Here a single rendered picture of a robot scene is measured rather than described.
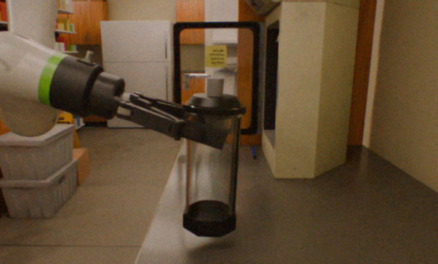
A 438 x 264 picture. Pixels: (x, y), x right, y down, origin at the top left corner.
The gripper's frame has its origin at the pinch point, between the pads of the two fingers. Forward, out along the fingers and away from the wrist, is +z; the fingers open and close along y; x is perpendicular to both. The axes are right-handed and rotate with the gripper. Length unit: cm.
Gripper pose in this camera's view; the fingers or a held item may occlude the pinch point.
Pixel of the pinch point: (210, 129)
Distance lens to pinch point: 59.2
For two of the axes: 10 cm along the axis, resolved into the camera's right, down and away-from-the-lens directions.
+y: -0.1, -2.4, 9.7
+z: 9.5, 3.0, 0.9
